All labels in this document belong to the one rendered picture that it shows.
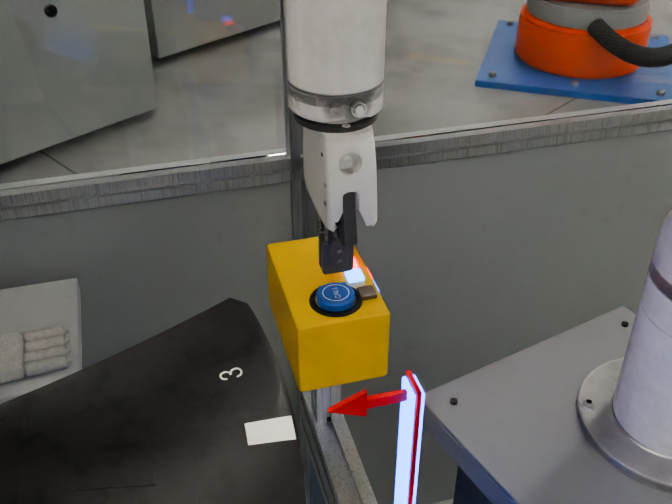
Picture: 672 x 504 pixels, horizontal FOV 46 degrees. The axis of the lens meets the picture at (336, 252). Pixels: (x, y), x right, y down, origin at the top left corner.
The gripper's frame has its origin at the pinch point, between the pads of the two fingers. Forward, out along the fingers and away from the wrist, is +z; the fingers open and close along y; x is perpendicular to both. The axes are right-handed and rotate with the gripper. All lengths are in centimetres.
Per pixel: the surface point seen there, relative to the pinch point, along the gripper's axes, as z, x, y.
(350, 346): 9.7, -0.6, -3.5
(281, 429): -5.3, 11.1, -26.5
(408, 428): -2.1, 1.7, -25.9
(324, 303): 5.3, 1.6, -1.2
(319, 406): 24.4, 1.3, 3.0
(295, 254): 6.1, 2.2, 9.3
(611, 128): 16, -62, 45
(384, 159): 16, -21, 45
